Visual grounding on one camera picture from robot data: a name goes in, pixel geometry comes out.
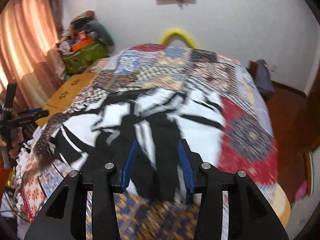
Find person's left hand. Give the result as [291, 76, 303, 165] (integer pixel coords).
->
[8, 127, 24, 159]

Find black and white patterned shirt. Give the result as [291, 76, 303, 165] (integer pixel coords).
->
[51, 88, 226, 202]

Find pink orange window curtain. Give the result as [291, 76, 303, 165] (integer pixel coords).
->
[1, 0, 65, 109]

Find patchwork patterned bed quilt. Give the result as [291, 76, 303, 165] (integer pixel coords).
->
[21, 44, 277, 239]

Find grey blue bag on floor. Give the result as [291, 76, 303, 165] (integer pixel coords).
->
[254, 59, 275, 100]

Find orange box on pile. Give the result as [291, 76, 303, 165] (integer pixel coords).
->
[71, 38, 94, 52]

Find brown bag on pile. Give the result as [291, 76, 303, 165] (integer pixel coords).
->
[70, 10, 97, 28]

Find yellow curved foam tube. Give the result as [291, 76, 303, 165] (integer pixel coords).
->
[159, 28, 199, 49]

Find green patterned storage bag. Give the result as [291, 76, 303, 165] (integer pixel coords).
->
[61, 41, 108, 75]

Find grey green plush toy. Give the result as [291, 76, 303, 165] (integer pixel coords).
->
[84, 21, 114, 46]

